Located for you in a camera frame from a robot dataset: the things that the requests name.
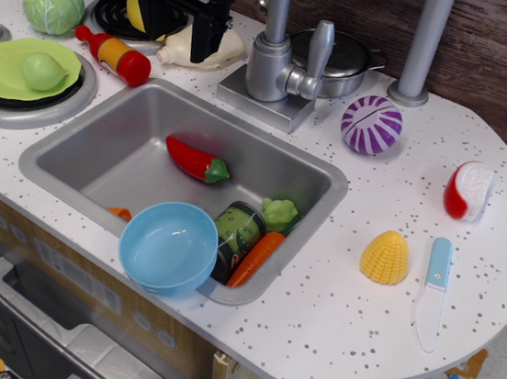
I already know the yellow toy corn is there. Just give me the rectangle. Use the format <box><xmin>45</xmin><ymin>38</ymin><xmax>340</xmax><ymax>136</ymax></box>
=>
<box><xmin>359</xmin><ymin>230</ymin><xmax>410</xmax><ymax>285</ymax></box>

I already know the light blue plastic bowl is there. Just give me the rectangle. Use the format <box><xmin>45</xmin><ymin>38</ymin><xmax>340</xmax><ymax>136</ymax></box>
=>
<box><xmin>118</xmin><ymin>202</ymin><xmax>219</xmax><ymax>297</ymax></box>

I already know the cream toy milk jug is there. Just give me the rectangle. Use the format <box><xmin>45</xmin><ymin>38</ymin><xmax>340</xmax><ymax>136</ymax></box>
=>
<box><xmin>156</xmin><ymin>25</ymin><xmax>244</xmax><ymax>70</ymax></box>

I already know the yellow toy banana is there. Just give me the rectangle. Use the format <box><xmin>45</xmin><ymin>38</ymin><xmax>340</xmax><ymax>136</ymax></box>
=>
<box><xmin>126</xmin><ymin>0</ymin><xmax>146</xmax><ymax>34</ymax></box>

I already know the red toy ketchup bottle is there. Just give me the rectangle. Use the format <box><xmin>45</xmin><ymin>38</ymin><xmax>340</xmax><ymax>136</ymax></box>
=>
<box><xmin>74</xmin><ymin>25</ymin><xmax>152</xmax><ymax>86</ymax></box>

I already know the silver toy faucet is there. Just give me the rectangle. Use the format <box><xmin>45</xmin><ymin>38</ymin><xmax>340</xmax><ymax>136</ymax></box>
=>
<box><xmin>216</xmin><ymin>0</ymin><xmax>335</xmax><ymax>134</ymax></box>

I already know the green toy cabbage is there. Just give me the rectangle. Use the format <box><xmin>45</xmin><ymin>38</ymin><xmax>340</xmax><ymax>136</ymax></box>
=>
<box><xmin>23</xmin><ymin>0</ymin><xmax>85</xmax><ymax>36</ymax></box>

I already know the silver toy sink basin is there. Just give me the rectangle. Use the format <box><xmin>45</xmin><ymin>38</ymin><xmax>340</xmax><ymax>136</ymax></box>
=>
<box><xmin>18</xmin><ymin>78</ymin><xmax>348</xmax><ymax>306</ymax></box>

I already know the front left stove burner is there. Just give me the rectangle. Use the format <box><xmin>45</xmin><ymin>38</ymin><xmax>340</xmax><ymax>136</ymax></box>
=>
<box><xmin>0</xmin><ymin>54</ymin><xmax>97</xmax><ymax>130</ymax></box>

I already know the red toy chili pepper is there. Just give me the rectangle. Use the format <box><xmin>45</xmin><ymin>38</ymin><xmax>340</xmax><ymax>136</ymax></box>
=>
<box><xmin>165</xmin><ymin>136</ymin><xmax>231</xmax><ymax>184</ymax></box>

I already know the pale green toy fruit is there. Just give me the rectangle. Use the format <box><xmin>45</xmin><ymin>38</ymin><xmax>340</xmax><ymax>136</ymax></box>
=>
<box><xmin>20</xmin><ymin>52</ymin><xmax>68</xmax><ymax>92</ymax></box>

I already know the silver toy cooking pot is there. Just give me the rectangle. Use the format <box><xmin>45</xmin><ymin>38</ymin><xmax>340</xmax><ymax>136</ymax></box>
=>
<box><xmin>285</xmin><ymin>28</ymin><xmax>380</xmax><ymax>99</ymax></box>

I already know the light green plastic plate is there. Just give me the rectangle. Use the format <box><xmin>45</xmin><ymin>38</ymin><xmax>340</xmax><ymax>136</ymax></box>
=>
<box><xmin>0</xmin><ymin>38</ymin><xmax>82</xmax><ymax>101</ymax></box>

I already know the small orange toy piece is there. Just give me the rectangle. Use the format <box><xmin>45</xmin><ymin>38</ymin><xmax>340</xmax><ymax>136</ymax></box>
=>
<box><xmin>107</xmin><ymin>207</ymin><xmax>132</xmax><ymax>222</ymax></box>

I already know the purple white toy onion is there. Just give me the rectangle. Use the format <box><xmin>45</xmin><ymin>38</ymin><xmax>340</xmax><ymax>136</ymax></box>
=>
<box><xmin>340</xmin><ymin>95</ymin><xmax>403</xmax><ymax>155</ymax></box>

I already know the green toy food can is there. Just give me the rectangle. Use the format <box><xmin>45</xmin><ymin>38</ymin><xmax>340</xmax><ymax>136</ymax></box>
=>
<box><xmin>211</xmin><ymin>201</ymin><xmax>267</xmax><ymax>284</ymax></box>

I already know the light green toy broccoli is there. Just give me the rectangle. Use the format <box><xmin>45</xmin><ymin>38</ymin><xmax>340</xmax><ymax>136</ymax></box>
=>
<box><xmin>261</xmin><ymin>197</ymin><xmax>299</xmax><ymax>232</ymax></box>

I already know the grey vertical support pole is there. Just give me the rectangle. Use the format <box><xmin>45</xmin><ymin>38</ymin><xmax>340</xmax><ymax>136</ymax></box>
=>
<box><xmin>388</xmin><ymin>0</ymin><xmax>456</xmax><ymax>108</ymax></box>

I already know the orange toy carrot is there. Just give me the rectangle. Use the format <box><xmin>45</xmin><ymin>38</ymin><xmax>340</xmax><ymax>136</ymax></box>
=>
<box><xmin>226</xmin><ymin>231</ymin><xmax>286</xmax><ymax>288</ymax></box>

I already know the red white toy cheese wedge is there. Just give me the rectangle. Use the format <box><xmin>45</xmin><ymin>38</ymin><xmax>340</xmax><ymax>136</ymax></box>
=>
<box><xmin>443</xmin><ymin>161</ymin><xmax>494</xmax><ymax>222</ymax></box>

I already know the toy knife blue handle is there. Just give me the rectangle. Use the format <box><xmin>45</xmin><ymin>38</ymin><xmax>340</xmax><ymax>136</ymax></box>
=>
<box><xmin>414</xmin><ymin>238</ymin><xmax>453</xmax><ymax>353</ymax></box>

